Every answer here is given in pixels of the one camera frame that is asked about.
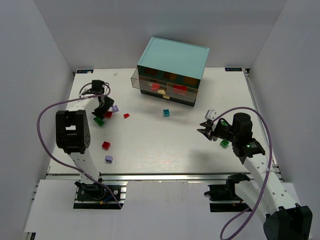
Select lilac lego brick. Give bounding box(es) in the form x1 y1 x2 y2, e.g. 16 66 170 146
104 155 113 163
111 105 119 113

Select right blue corner label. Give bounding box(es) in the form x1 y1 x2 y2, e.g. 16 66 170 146
224 67 243 72

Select lilac lego brick rear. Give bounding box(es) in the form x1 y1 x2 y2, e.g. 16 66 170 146
111 105 119 113

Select green lego cube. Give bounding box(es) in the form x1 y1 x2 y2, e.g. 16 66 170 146
220 140 229 149

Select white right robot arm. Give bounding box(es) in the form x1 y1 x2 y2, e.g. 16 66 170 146
198 109 313 240

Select left blue corner label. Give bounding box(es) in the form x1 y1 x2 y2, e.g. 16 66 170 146
76 69 94 74

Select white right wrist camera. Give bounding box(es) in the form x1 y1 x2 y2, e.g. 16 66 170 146
204 108 218 123

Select small red lego cube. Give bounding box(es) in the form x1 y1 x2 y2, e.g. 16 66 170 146
101 141 111 151

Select long red lego brick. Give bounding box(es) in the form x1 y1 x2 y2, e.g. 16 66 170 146
173 84 188 95

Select teal drawer cabinet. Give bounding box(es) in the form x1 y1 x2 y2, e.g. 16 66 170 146
136 37 210 107

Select long green lego brick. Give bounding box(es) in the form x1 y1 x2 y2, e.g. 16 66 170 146
220 119 229 126

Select lilac lego brick front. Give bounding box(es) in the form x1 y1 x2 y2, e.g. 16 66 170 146
104 155 113 163

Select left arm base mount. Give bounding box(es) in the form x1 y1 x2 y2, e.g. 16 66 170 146
73 181 124 210

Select aluminium table front rail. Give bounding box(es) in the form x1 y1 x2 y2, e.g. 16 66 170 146
46 172 285 182

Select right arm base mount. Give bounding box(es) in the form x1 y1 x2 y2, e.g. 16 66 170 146
204 173 252 213

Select small red slope lego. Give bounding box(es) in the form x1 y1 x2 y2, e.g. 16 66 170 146
151 83 161 92

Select blue corner label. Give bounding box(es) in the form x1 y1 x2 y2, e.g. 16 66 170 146
224 67 243 72
76 69 94 74

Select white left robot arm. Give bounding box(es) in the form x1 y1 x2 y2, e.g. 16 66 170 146
55 80 114 185

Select small teal lego cube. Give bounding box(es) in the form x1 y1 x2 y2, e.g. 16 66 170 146
163 109 170 117

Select green lego plate left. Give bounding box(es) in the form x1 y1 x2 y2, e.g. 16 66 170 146
93 117 105 127

